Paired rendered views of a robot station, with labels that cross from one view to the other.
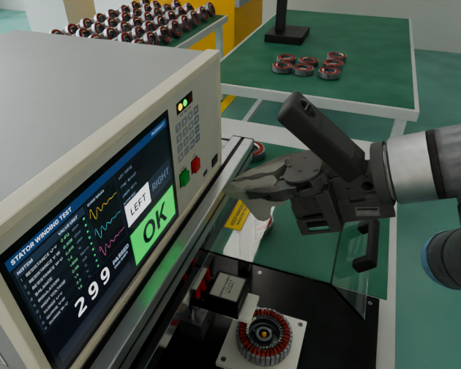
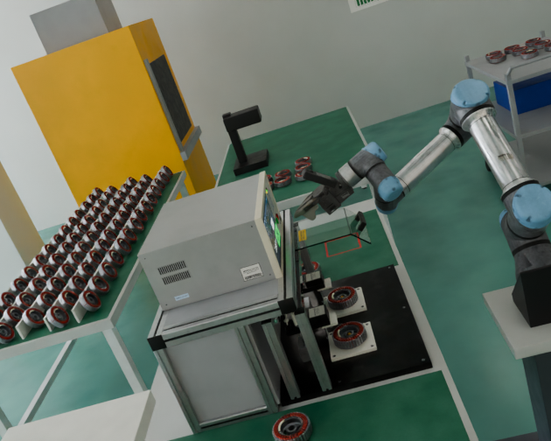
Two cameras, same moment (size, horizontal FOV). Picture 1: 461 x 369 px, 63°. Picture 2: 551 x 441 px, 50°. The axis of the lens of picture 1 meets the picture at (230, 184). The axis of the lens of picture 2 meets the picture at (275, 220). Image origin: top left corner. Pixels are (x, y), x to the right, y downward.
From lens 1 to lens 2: 151 cm
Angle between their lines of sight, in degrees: 18
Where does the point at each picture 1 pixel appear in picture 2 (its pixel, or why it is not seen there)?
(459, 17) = (393, 81)
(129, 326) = (289, 262)
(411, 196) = (352, 181)
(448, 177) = (358, 170)
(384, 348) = (404, 280)
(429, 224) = (446, 256)
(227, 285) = (312, 276)
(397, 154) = (342, 171)
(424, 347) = (477, 332)
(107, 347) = (286, 267)
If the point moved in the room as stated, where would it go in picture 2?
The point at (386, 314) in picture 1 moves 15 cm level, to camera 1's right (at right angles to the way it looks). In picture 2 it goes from (401, 269) to (433, 254)
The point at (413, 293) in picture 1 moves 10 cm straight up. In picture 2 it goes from (454, 305) to (450, 290)
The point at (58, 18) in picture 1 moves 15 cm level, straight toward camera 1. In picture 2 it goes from (3, 247) to (8, 249)
